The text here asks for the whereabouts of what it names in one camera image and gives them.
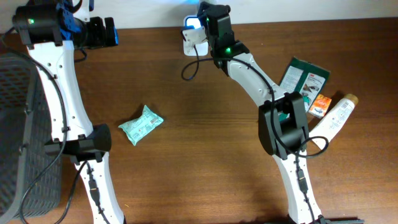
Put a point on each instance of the grey plastic basket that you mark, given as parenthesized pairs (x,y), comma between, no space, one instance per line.
(25,129)

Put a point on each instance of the orange tissue packet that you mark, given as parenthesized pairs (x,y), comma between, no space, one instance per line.
(320,106)

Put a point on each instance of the white lotion tube gold cap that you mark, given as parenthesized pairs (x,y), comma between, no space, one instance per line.
(334,120)

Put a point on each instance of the mint green snack packet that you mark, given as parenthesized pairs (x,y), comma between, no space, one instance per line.
(138,128)

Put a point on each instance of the white barcode scanner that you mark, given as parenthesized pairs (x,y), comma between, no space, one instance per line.
(190,49)

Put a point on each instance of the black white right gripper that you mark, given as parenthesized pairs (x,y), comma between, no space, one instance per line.
(199,15)

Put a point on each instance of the green white gloves package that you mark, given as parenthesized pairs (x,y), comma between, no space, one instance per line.
(306,78)

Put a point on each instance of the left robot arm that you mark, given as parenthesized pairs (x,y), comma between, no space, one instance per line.
(52,31)

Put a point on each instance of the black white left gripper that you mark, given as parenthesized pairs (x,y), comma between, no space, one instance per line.
(103,40)

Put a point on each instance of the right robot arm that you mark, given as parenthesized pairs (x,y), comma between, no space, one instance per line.
(282,123)

